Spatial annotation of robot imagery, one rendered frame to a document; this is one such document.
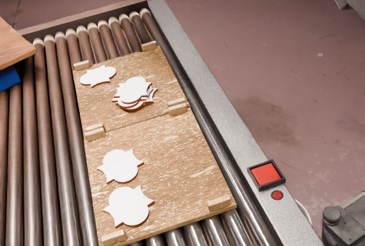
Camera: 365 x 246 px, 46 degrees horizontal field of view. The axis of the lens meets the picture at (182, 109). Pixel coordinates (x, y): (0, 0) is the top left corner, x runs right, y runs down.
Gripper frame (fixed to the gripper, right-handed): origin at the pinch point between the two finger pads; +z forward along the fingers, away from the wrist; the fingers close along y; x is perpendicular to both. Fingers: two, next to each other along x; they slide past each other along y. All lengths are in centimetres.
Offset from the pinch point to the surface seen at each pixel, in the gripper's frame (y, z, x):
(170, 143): 58, -54, -6
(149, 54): 33.0, -10.7, 2.2
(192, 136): 59, -54, 1
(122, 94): 41, -34, -13
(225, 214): 75, -77, -2
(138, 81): 39, -30, -7
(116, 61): 30.6, -8.6, -10.4
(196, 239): 76, -81, -11
